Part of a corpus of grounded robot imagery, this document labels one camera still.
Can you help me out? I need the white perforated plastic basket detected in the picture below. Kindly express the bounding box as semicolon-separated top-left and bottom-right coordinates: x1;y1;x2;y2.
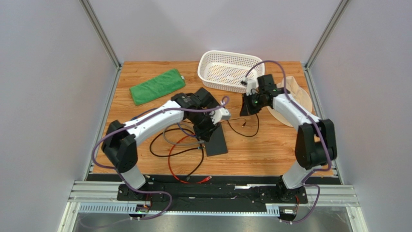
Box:
197;50;265;93

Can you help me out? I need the blue ethernet cable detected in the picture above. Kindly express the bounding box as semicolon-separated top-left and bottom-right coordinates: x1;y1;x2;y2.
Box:
130;107;202;140

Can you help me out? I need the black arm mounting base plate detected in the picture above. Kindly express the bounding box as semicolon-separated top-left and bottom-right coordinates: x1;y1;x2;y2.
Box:
117;175;308;212

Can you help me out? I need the beige bucket hat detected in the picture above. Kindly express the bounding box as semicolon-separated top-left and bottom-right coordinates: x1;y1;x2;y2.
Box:
267;76;313;127

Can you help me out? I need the black ethernet cable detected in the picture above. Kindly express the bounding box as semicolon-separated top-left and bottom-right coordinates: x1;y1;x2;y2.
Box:
145;128;206;181

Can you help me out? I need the green folded towel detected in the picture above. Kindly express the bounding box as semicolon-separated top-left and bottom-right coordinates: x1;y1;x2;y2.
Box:
130;69;186;106

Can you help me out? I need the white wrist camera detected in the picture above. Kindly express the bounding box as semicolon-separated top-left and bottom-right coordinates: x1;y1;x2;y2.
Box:
210;107;232;124
241;77;258;96

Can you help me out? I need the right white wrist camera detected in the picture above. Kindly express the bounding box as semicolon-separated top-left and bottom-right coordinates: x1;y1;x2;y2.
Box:
241;77;258;96

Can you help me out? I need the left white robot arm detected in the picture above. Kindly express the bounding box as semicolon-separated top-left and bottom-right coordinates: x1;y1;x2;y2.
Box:
98;87;231;190

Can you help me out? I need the aluminium frame rail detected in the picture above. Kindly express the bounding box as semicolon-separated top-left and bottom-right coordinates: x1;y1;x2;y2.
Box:
59;181;368;232

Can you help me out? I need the black network switch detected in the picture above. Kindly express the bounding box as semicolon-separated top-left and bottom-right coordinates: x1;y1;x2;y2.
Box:
205;123;228;157

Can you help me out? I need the gray ethernet cable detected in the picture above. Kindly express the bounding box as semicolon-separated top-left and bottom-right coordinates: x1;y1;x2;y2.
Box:
162;123;205;146

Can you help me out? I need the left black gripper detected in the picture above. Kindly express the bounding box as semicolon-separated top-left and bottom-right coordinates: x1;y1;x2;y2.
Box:
188;111;220;144

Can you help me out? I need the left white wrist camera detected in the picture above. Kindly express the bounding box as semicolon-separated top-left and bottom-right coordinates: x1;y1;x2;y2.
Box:
210;107;232;124

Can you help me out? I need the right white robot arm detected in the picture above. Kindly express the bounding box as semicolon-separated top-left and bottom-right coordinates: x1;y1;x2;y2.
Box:
240;74;337;189

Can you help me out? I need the black adapter power cord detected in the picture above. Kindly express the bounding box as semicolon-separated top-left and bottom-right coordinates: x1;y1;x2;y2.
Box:
222;114;260;138

